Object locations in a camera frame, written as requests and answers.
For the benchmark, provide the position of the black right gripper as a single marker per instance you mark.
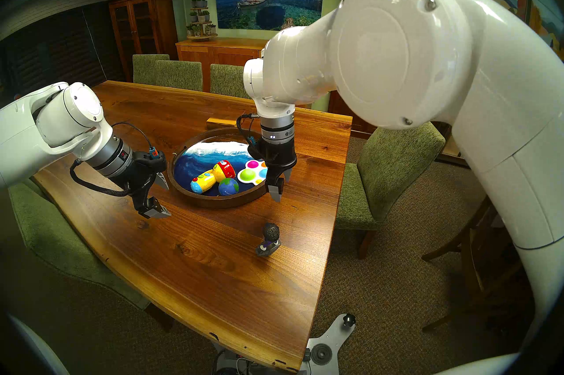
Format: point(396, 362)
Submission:
point(277, 158)

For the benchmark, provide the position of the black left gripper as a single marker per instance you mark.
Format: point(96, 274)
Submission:
point(141, 175)

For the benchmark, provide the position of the white colourful dimple pop toy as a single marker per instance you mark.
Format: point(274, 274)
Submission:
point(249, 173)

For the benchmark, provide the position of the blue green globe ball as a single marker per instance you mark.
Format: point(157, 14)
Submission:
point(228, 187)

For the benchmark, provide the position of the yellow red toy flashlight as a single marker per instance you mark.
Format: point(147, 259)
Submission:
point(209, 179)

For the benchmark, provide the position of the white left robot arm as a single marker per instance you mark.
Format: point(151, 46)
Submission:
point(57, 123)

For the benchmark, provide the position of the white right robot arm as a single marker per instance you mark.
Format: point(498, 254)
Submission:
point(418, 70)

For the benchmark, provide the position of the round wooden ocean resin tray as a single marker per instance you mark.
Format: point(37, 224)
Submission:
point(194, 167)

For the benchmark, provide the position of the purple suit bobblehead figurine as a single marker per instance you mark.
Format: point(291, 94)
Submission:
point(267, 242)

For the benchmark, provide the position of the small wooden block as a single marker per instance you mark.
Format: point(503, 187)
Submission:
point(224, 120)

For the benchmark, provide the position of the light wooden sideboard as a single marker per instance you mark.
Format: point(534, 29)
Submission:
point(220, 54)

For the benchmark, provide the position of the dark wood glass door cabinet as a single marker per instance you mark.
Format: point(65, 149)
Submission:
point(141, 30)

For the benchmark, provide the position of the dark window blinds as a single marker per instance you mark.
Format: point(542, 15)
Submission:
point(48, 52)

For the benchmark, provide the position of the tiered stand with plants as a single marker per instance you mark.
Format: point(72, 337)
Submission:
point(200, 17)

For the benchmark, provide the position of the dark wooden chair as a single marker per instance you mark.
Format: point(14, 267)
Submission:
point(471, 272)

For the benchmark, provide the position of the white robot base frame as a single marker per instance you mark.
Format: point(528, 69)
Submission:
point(328, 343)

